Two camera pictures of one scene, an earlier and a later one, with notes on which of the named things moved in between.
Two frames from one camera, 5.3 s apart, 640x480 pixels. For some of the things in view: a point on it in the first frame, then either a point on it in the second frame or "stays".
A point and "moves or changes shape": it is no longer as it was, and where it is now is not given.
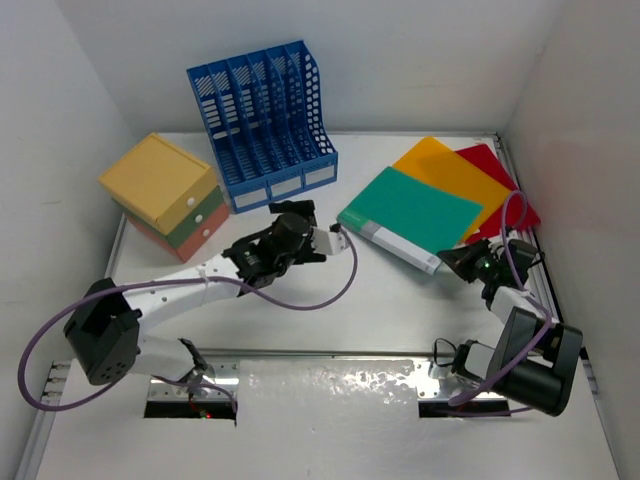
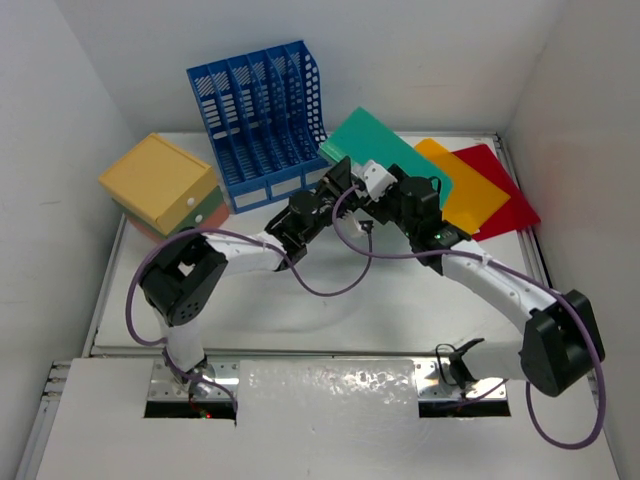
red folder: (520, 214) stays
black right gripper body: (483, 267) -> (389, 209)
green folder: (409, 217) moves or changes shape
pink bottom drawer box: (191, 245) stays
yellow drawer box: (159, 179) stays
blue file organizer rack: (260, 112) stays
